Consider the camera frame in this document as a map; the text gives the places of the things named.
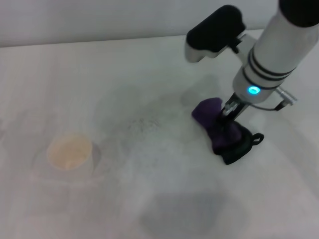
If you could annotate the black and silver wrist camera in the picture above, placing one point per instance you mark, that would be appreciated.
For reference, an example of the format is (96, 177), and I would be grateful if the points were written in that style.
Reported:
(214, 35)

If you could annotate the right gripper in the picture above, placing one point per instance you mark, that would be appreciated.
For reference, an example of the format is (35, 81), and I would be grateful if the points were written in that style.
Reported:
(236, 99)

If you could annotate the white paper cup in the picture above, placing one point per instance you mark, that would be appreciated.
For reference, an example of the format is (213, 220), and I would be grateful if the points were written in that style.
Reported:
(71, 154)

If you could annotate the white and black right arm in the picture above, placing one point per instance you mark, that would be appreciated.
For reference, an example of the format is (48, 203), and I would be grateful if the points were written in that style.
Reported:
(274, 49)

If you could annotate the purple rag with black trim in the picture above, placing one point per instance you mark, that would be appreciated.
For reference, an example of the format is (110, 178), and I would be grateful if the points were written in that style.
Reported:
(224, 135)

